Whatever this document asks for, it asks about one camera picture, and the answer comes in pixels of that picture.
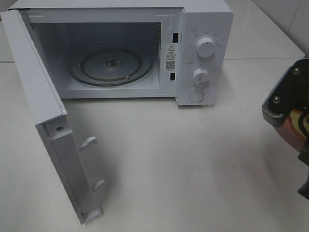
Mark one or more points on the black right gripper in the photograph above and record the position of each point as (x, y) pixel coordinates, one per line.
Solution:
(304, 157)

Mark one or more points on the round white door button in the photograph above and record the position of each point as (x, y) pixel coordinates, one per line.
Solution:
(196, 96)

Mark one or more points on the white timer knob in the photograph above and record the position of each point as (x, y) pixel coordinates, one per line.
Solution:
(200, 77)

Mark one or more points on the white microwave door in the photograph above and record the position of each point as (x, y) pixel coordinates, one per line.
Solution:
(50, 115)

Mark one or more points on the pink round plate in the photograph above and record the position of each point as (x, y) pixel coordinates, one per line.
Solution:
(285, 131)

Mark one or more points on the white bread sandwich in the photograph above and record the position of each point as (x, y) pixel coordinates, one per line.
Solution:
(300, 123)

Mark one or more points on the upper white power knob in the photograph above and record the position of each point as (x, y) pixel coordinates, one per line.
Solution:
(205, 46)

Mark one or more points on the white microwave oven body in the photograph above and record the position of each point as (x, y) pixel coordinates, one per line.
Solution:
(70, 28)

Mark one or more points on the warning label sticker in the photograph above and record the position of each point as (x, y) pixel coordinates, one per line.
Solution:
(171, 54)

